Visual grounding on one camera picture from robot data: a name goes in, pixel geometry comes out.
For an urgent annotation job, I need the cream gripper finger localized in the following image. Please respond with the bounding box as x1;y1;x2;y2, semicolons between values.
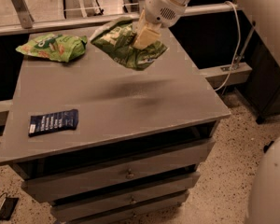
136;11;146;32
133;22;161;49

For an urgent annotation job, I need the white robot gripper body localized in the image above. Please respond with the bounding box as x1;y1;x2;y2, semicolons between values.
144;0;187;28

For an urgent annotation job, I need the green jalapeno chip bag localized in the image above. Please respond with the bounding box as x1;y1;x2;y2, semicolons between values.
90;17;167;71

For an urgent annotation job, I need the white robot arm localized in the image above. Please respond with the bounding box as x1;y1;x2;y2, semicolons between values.
133;0;190;49

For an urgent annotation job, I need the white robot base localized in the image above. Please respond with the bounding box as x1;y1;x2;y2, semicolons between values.
245;136;280;224

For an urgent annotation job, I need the green chip bag far left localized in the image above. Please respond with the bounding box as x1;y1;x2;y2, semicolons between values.
16;34;88;63

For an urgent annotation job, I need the blue rxbar blueberry bar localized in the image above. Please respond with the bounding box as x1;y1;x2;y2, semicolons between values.
28;109;78;137

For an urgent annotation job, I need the grey drawer cabinet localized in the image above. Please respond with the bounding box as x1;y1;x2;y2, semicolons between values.
0;19;231;224

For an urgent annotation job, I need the dark cabinet at right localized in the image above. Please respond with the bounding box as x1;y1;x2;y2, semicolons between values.
237;19;280;125

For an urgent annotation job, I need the black office chair base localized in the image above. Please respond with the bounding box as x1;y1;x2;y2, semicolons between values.
263;141;274;153

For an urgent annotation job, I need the bottom grey drawer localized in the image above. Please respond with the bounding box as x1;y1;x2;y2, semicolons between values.
66;190;189;224

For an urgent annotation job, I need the grey drawer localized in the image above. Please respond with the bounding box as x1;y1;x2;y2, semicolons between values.
51;166;200;221
21;138;215;203
66;190;189;224

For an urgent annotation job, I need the top grey drawer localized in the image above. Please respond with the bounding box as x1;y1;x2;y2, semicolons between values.
21;138;215;203

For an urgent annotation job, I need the middle grey drawer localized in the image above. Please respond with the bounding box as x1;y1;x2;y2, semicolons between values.
51;166;200;221

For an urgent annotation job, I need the black device on floor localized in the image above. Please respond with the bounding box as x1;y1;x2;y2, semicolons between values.
0;197;19;220

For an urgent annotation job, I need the white cable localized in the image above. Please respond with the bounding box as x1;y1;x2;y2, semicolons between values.
214;1;242;92

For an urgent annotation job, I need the grey metal rail frame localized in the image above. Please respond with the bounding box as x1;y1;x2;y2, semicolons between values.
0;0;241;38

